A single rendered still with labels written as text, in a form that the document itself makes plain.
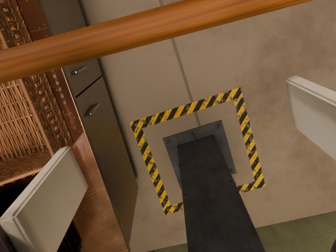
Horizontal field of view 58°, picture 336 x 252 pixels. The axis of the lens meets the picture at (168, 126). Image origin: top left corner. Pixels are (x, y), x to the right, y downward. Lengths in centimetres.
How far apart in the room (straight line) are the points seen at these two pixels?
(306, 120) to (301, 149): 161
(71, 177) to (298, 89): 13
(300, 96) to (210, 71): 137
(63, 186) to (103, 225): 99
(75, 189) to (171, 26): 17
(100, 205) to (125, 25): 88
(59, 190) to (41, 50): 17
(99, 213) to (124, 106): 63
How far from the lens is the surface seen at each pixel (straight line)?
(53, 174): 16
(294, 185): 187
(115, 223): 115
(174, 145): 160
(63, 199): 17
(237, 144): 166
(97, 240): 120
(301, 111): 17
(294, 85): 17
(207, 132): 159
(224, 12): 29
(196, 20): 29
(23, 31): 96
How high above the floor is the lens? 149
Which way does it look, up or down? 71 degrees down
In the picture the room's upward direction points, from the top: 178 degrees clockwise
